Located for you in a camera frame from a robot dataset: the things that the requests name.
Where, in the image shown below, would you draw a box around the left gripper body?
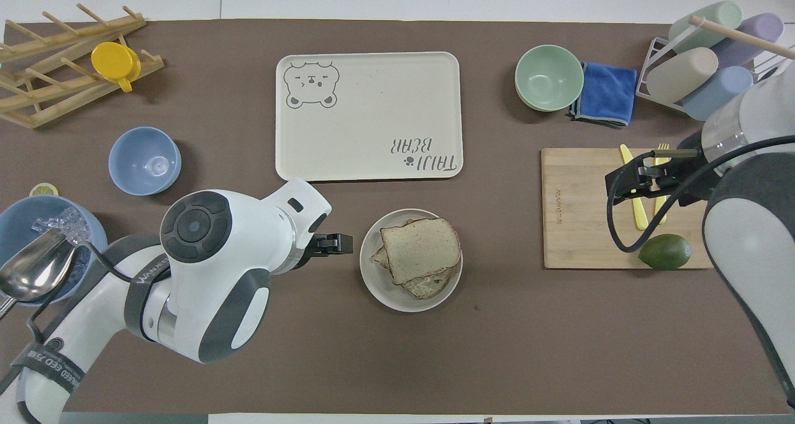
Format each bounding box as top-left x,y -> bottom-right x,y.
296,215 -> 330,271

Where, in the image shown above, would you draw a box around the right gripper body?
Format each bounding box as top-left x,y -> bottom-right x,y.
660,129 -> 721,207

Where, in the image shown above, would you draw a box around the white plate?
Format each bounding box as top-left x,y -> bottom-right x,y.
359,208 -> 465,313

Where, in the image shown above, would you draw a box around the yellow plastic knife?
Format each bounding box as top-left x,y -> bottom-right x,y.
619,143 -> 650,232

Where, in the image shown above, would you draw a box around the yellow plastic fork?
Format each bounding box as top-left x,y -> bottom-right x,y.
652,142 -> 671,220

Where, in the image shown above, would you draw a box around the wooden cutting board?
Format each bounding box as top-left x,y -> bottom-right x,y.
540,147 -> 716,270

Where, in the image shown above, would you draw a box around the light blue cup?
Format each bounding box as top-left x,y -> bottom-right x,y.
681,65 -> 755,122

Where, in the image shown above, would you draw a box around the beige cup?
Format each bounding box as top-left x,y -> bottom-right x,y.
647,46 -> 720,104

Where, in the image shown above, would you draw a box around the green avocado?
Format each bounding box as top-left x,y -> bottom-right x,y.
638,233 -> 693,271

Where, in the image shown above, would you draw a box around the blue cloth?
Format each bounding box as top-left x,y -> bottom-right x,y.
569,61 -> 639,129

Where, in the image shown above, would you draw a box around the plain bread slice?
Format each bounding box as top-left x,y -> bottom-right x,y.
379,217 -> 462,286

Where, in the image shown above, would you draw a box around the wooden rod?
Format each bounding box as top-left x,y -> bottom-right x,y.
689,15 -> 795,60

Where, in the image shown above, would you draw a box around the cream tray with bear print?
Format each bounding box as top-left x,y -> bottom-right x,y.
275,51 -> 465,183

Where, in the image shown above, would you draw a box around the green cup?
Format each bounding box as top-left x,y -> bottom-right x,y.
668,0 -> 744,54

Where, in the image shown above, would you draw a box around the purple cup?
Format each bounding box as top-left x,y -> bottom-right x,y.
711,12 -> 785,68

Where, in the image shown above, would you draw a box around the bread slice with filling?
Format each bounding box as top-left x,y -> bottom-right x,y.
371,244 -> 455,300

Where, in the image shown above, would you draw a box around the green bowl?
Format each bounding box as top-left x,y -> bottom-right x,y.
514,43 -> 585,113

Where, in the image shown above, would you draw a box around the blue bowl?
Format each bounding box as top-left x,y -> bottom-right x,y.
107,126 -> 183,197

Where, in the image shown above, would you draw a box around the clear ice cubes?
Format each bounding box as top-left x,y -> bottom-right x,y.
31,206 -> 94,288

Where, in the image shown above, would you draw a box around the yellow cup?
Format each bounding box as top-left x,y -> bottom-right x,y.
91,42 -> 142,94

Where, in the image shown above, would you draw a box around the metal scoop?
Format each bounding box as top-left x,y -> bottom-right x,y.
0,228 -> 80,320

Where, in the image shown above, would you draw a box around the wooden dish rack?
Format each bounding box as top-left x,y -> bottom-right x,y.
0,3 -> 166,130

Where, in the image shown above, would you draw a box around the blue ice bucket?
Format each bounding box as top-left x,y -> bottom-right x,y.
0,194 -> 108,306

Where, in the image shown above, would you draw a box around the black cable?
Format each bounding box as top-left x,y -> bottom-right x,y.
24,241 -> 157,348
605,135 -> 795,253

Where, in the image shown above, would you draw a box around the white wire cup rack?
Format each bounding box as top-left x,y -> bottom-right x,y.
634,34 -> 795,115

